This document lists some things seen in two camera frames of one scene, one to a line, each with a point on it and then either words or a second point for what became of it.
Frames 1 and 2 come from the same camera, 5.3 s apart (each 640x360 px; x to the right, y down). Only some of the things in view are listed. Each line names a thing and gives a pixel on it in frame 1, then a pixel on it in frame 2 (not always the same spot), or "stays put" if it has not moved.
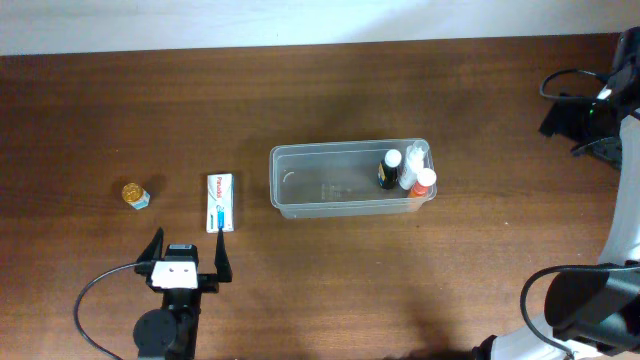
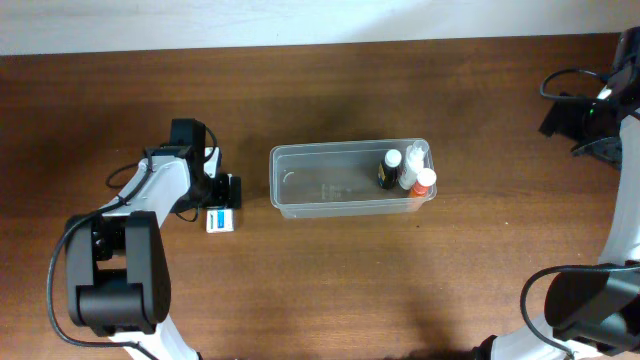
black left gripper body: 208,286 → 232,191
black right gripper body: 565,121 stays put
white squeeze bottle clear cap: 414,161 stays put
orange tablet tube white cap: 426,178 stays put
